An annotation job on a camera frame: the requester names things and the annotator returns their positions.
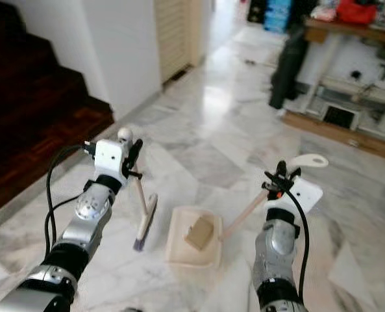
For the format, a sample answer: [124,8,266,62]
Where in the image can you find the pink bundle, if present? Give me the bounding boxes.
[310,5,340,23]

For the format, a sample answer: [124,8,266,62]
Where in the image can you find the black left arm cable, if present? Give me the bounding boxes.
[44,142,97,257]

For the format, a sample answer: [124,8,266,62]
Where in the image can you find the black square box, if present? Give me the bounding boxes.
[321,103,359,131]

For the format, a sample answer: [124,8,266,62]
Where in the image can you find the dark wooden staircase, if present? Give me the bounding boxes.
[0,0,115,213]

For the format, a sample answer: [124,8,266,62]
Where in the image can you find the blue box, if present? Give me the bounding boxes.
[263,0,294,34]

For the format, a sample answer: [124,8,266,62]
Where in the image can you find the red bag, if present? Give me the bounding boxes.
[336,0,379,26]

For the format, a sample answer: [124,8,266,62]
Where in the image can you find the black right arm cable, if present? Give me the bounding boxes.
[282,182,311,303]

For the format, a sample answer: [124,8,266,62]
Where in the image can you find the brown cardboard piece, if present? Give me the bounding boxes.
[184,216,216,253]

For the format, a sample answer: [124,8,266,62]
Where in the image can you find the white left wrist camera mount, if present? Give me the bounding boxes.
[93,138,130,187]

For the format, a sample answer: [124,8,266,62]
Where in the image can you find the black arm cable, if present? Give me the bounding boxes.
[282,182,311,303]
[44,142,97,257]

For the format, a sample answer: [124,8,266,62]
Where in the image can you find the beige long-handled dustpan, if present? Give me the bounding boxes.
[166,153,330,270]

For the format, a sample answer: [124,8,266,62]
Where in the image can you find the beige louvred door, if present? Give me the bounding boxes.
[153,0,210,84]

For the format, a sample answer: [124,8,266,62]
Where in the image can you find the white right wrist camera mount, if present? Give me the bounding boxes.
[267,175,325,213]

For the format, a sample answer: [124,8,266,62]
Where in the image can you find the brown wooden floor board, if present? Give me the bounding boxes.
[281,110,385,164]

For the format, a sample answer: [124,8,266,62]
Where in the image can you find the wooden table with white legs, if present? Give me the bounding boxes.
[299,17,385,142]

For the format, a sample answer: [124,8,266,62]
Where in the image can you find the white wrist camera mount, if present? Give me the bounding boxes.
[267,175,325,213]
[93,138,130,187]

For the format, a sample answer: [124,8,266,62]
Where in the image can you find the beige hand brush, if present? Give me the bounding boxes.
[118,127,159,253]

